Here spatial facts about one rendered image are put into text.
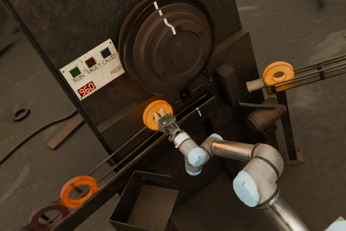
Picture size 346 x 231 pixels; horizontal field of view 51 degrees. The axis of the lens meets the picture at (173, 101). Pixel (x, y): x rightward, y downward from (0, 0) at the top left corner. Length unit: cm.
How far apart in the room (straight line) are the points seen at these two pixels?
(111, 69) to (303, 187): 134
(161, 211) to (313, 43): 214
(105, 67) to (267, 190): 89
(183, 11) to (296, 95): 150
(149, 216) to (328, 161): 122
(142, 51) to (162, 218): 75
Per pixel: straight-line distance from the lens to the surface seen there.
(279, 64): 192
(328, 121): 267
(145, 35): 155
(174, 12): 158
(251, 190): 133
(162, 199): 175
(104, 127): 182
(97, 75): 170
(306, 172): 242
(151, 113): 175
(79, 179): 184
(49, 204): 188
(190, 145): 159
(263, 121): 204
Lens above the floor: 198
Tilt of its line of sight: 39 degrees down
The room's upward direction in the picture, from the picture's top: 24 degrees counter-clockwise
